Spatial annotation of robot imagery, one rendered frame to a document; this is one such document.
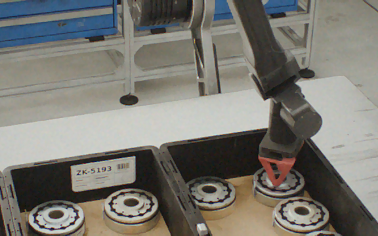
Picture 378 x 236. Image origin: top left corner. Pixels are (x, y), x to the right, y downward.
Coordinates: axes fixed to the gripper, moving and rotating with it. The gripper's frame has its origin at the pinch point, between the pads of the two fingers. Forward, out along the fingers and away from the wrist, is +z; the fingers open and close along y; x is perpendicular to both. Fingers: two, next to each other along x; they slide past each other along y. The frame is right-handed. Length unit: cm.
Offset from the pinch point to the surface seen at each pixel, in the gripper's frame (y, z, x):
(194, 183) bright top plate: -7.3, 1.0, 15.1
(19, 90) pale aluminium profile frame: 125, 73, 137
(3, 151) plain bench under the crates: 10, 17, 70
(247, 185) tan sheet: 0.2, 4.1, 6.5
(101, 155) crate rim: -14.3, -6.2, 31.5
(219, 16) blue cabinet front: 181, 53, 72
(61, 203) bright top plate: -22.6, 0.9, 36.3
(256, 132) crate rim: 4.8, -5.8, 6.5
